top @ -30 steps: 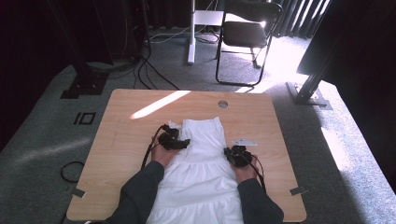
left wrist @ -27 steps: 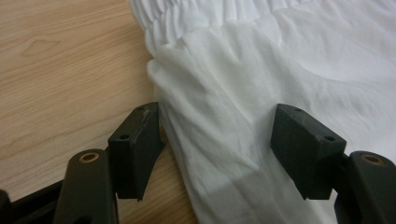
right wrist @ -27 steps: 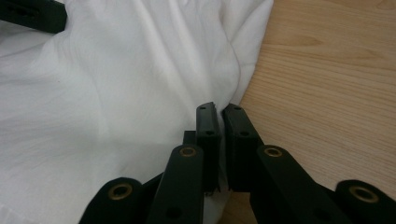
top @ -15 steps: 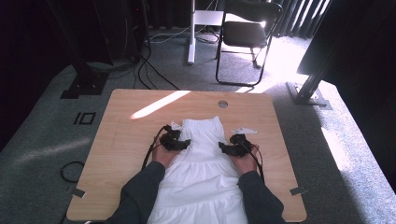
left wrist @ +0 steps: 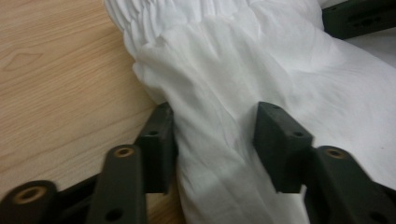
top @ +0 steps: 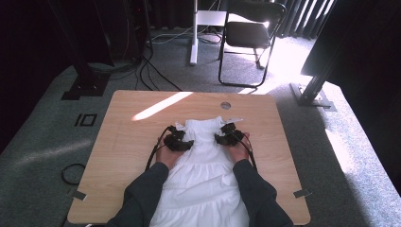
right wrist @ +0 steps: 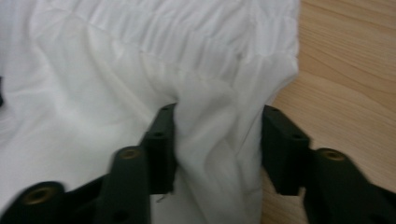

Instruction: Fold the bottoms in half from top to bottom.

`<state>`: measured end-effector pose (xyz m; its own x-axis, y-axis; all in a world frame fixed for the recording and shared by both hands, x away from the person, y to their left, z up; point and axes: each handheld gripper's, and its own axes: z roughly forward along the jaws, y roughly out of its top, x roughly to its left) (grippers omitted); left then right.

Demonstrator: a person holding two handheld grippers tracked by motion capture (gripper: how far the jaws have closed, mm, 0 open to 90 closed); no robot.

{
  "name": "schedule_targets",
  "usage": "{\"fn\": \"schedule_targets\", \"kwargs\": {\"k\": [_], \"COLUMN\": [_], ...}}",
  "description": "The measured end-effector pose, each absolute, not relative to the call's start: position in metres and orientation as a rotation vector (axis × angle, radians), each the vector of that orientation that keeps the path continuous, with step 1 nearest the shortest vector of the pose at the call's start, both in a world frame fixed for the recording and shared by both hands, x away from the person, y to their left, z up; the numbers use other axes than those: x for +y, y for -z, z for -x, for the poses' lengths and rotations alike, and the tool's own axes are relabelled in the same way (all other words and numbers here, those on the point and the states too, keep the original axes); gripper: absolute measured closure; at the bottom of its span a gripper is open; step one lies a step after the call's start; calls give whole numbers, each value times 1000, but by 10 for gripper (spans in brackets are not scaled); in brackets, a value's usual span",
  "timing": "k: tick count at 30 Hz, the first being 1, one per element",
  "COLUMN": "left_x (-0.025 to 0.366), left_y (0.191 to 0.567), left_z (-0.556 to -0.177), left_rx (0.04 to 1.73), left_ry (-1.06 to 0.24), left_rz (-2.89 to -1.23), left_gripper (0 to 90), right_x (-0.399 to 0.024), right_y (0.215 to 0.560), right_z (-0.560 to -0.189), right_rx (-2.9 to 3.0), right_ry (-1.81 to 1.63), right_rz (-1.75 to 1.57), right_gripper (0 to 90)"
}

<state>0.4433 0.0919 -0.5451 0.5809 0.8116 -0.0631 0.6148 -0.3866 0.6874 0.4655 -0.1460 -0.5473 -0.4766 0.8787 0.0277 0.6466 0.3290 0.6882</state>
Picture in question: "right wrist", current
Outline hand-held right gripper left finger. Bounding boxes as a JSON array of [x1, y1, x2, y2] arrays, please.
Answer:
[[139, 103, 179, 196]]

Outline white pleated skirt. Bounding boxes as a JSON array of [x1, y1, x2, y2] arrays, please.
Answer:
[[0, 0, 302, 224]]

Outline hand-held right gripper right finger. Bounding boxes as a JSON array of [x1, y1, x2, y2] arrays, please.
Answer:
[[262, 105, 313, 197]]

